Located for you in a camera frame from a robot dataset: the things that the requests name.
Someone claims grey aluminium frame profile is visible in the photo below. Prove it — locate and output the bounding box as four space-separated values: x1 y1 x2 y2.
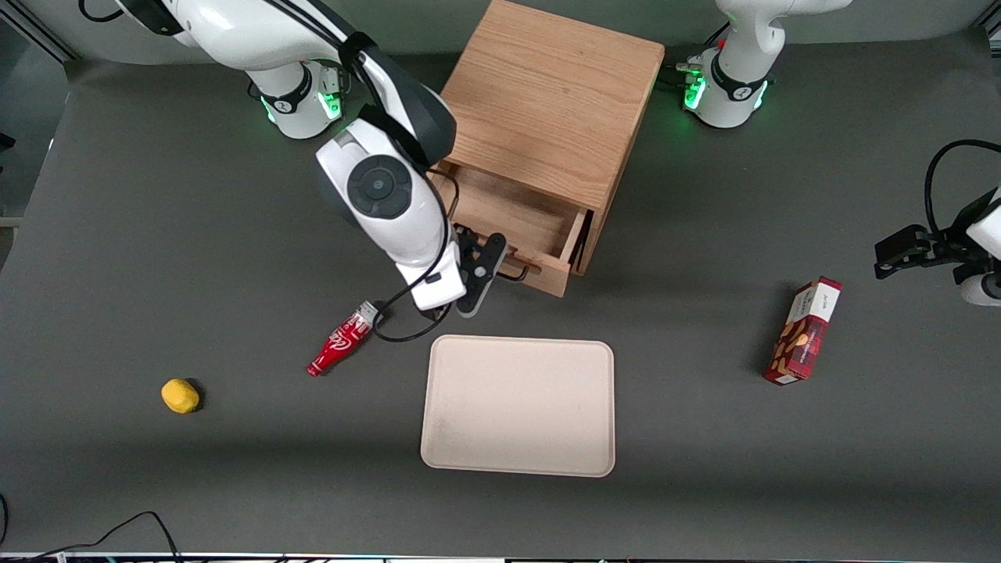
0 0 81 63

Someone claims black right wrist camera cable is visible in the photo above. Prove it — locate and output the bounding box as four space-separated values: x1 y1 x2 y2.
266 0 462 343

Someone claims beige rectangular tray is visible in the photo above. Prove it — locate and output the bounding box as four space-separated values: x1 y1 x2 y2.
420 335 616 479

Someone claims red cola bottle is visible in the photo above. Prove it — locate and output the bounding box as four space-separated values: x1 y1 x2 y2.
306 301 385 378

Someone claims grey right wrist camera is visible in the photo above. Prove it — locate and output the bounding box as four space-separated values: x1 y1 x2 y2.
456 283 492 318

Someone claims red plaid cookie box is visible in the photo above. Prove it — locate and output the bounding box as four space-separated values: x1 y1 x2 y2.
763 276 844 386

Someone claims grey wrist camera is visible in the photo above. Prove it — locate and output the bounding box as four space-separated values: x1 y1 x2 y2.
954 262 1001 307
456 283 492 318

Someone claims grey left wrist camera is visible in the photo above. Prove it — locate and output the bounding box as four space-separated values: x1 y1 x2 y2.
954 262 1001 307

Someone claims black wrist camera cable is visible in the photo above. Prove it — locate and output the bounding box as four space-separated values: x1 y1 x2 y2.
266 0 462 343
924 139 1001 235

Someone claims black left arm base cable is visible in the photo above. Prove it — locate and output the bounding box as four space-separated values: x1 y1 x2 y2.
661 22 732 87

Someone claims black left wrist camera cable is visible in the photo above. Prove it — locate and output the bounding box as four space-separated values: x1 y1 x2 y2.
924 139 1001 235

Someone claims thin black cable on table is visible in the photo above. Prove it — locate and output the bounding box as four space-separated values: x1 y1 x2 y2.
0 493 185 563

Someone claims light oak two-drawer cabinet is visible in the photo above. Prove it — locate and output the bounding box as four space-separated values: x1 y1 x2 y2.
426 0 666 277

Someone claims oak drawer with box interior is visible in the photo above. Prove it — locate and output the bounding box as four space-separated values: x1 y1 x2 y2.
429 160 593 299

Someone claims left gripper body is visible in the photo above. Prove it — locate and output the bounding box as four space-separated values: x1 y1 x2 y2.
927 188 985 265

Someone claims small yellow lemon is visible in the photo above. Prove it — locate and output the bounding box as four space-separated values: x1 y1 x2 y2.
161 378 201 414

